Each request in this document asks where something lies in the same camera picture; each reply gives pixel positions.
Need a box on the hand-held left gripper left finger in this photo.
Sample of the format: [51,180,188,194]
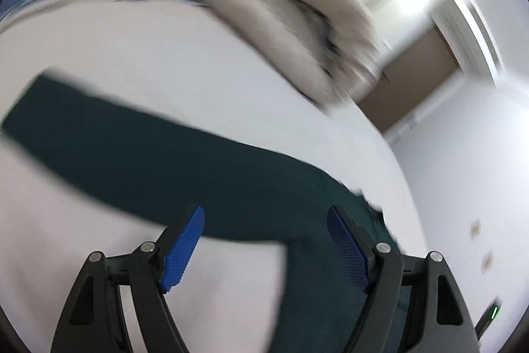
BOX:
[50,205,206,353]

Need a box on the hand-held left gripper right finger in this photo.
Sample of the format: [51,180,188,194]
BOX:
[326,205,482,353]

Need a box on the dark green garment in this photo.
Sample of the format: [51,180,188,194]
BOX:
[2,74,414,353]

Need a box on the brown door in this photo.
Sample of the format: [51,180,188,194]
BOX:
[355,22,461,134]

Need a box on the white bed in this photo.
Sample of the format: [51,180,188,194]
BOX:
[0,0,434,353]

